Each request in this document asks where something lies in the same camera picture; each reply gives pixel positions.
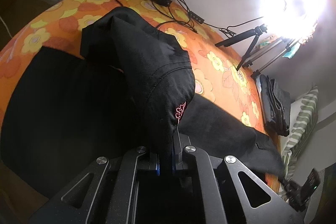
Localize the tall black tripod stand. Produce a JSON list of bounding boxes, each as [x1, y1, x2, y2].
[[242, 38, 301, 79]]

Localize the orange floral bedspread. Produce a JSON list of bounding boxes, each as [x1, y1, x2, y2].
[[0, 0, 281, 193]]

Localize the black usb hub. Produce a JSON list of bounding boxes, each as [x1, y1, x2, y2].
[[188, 11, 205, 24]]

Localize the green striped pillow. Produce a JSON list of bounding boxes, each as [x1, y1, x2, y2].
[[279, 86, 319, 180]]

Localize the black cable on bed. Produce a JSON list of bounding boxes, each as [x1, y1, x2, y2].
[[112, 0, 263, 38]]

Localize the small black tripod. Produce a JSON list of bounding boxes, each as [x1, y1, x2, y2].
[[214, 24, 268, 72]]

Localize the black pants with pink logo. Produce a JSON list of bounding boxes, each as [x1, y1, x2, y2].
[[1, 7, 284, 197]]

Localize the folded dark grey pants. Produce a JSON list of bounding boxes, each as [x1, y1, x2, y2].
[[259, 75, 291, 136]]

